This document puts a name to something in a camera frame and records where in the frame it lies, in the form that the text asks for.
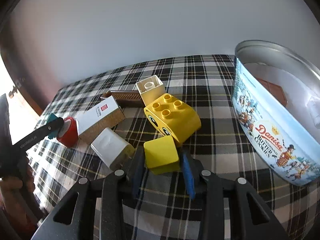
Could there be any brass door knob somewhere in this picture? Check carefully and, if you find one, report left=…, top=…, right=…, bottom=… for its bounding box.
left=8, top=78, right=24, bottom=99

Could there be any cream hollow toy brick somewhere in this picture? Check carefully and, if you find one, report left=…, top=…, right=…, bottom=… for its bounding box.
left=136, top=75, right=166, bottom=106

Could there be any small yellow toy block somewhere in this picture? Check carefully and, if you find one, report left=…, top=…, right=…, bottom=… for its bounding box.
left=144, top=135, right=180, bottom=175

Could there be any white card box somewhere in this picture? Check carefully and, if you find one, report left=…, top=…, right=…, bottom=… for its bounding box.
left=76, top=96, right=125, bottom=144

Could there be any black white plaid tablecloth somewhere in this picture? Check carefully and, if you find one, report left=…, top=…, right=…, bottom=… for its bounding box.
left=28, top=55, right=319, bottom=239

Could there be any person's left hand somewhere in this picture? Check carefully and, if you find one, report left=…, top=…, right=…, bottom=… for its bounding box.
left=0, top=164, right=38, bottom=233

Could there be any yellow face toy brick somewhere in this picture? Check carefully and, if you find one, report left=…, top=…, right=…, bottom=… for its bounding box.
left=144, top=93, right=201, bottom=146

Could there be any teal toy brick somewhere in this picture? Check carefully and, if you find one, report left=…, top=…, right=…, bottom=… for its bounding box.
left=46, top=112, right=60, bottom=140

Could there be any Danisa cookie tin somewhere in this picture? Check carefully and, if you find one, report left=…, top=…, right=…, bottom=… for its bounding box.
left=232, top=40, right=319, bottom=186

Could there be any red tape roll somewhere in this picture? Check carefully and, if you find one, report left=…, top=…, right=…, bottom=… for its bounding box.
left=57, top=117, right=79, bottom=148

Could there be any white power adapter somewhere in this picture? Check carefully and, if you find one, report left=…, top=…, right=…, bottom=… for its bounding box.
left=91, top=128, right=135, bottom=171

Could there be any wooden door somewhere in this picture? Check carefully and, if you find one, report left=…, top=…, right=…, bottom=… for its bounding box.
left=1, top=41, right=44, bottom=115

